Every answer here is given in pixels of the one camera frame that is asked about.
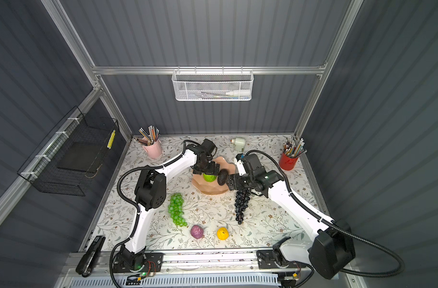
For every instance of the black stapler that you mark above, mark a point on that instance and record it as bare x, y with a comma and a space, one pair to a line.
89, 259

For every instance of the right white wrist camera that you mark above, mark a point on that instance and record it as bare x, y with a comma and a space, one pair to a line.
239, 164

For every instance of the red pencil cup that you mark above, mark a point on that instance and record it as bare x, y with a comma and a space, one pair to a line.
287, 163

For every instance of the dark brown avocado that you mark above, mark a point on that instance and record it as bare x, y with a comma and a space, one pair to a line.
222, 177

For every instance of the green grape bunch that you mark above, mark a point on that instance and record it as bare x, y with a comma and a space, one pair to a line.
175, 209

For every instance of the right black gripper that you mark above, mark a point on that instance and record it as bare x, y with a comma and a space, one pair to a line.
233, 181

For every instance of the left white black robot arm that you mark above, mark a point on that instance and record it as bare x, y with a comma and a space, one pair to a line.
151, 188

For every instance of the dark purple grape bunch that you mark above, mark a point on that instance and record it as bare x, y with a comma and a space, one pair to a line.
241, 203

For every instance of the purple round fruit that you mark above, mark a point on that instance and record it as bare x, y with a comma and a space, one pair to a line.
197, 232

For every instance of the bright green custard apple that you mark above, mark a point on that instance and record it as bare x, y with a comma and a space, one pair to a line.
209, 178

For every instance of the white floor vent grille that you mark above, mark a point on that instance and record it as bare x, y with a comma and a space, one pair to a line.
237, 280

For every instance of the black wire wall basket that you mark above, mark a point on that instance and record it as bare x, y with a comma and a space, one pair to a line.
68, 163

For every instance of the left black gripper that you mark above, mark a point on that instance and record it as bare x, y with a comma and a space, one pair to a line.
206, 170

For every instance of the white wire mesh basket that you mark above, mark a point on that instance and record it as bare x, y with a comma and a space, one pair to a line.
212, 87

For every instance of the pencils in pink cup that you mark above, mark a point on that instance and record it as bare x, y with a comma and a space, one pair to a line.
150, 135

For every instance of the pink scalloped fruit bowl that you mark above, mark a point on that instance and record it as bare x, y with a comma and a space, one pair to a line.
213, 188

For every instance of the pink pencil cup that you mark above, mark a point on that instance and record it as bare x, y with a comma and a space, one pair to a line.
155, 150

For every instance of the pencils in red cup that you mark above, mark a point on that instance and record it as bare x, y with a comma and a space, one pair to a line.
294, 147

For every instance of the yellow pear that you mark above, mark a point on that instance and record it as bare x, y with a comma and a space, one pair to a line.
222, 234

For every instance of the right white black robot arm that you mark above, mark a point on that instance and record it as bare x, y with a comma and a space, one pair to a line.
330, 250

